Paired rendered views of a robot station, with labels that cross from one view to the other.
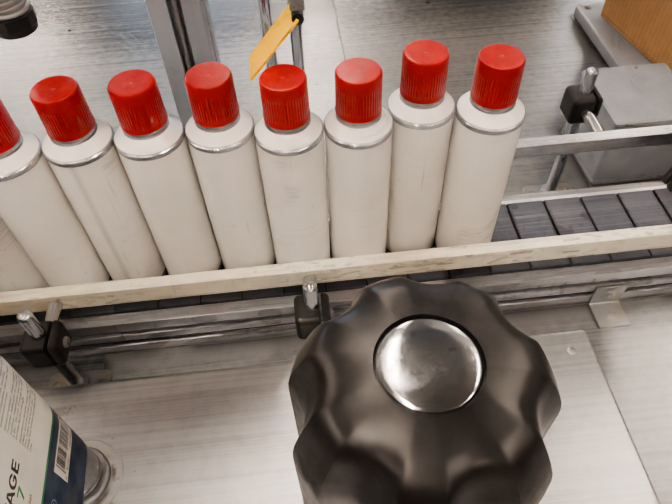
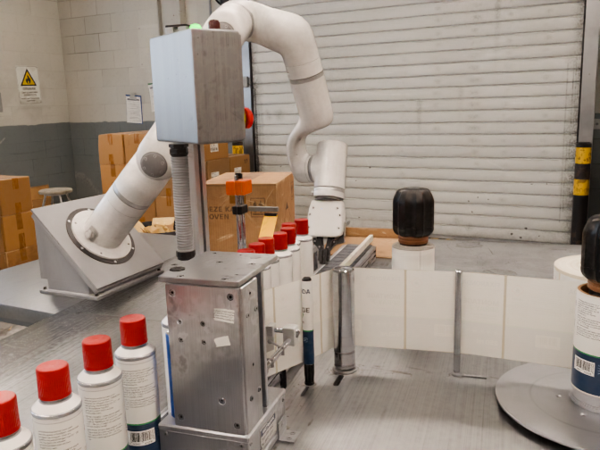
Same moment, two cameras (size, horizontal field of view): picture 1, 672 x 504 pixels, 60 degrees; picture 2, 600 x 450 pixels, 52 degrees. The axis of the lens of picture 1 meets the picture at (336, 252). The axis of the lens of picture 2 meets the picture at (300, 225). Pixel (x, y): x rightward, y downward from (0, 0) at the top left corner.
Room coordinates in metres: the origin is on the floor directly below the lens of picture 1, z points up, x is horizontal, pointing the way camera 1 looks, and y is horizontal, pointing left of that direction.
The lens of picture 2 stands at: (-0.17, 1.17, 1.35)
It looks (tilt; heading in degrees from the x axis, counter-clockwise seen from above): 11 degrees down; 293
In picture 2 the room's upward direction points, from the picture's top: 2 degrees counter-clockwise
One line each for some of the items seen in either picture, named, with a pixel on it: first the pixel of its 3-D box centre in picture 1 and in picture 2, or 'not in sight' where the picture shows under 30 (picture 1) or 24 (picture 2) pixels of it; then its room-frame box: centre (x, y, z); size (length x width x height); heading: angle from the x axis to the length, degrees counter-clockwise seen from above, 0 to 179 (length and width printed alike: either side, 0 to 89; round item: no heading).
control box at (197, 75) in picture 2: not in sight; (197, 88); (0.43, 0.19, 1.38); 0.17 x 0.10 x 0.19; 149
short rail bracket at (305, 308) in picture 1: (315, 325); not in sight; (0.27, 0.02, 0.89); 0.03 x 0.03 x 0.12; 4
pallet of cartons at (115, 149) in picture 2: not in sight; (180, 194); (2.91, -3.48, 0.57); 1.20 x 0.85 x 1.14; 87
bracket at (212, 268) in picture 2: not in sight; (220, 266); (0.22, 0.49, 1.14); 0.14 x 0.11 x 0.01; 94
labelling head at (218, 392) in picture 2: not in sight; (222, 358); (0.23, 0.49, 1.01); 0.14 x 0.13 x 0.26; 94
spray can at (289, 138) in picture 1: (295, 184); (280, 279); (0.34, 0.03, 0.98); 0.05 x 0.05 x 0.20
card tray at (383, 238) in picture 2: not in sight; (370, 241); (0.42, -0.92, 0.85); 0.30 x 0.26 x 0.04; 94
